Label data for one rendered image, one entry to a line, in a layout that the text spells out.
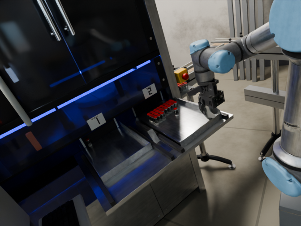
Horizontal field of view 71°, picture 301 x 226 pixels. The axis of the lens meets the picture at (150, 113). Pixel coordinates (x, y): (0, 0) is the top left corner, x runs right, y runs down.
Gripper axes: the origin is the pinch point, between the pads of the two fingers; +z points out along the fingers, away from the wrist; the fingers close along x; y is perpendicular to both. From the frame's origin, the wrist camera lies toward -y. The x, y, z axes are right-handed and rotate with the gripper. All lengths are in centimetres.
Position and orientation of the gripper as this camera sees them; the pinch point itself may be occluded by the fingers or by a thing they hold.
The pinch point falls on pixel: (209, 117)
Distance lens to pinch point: 101.2
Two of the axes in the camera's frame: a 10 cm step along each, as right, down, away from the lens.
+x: 7.9, -4.9, 3.6
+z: 3.0, 8.3, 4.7
